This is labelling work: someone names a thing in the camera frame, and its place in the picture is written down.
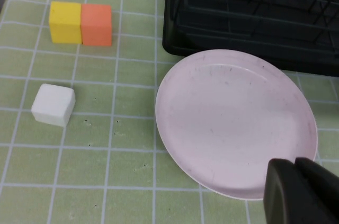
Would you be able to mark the pink round plate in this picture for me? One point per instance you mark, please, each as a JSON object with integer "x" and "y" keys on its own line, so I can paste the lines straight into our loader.
{"x": 233, "y": 123}

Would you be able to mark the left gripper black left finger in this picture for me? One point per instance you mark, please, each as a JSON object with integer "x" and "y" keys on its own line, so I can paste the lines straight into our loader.
{"x": 283, "y": 195}

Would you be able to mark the white cube block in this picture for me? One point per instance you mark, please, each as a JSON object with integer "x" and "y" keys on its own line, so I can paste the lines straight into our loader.
{"x": 53, "y": 105}

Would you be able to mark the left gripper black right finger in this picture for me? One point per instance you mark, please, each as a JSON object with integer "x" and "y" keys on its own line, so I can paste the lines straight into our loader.
{"x": 323, "y": 181}

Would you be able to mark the yellow cube block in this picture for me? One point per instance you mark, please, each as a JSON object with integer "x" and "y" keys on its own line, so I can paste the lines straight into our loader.
{"x": 64, "y": 22}

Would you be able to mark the orange cube block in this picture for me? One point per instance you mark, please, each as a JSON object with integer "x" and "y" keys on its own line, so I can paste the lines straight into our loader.
{"x": 96, "y": 25}

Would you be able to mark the green grid tablecloth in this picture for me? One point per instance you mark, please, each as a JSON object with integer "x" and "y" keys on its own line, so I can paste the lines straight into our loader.
{"x": 106, "y": 155}

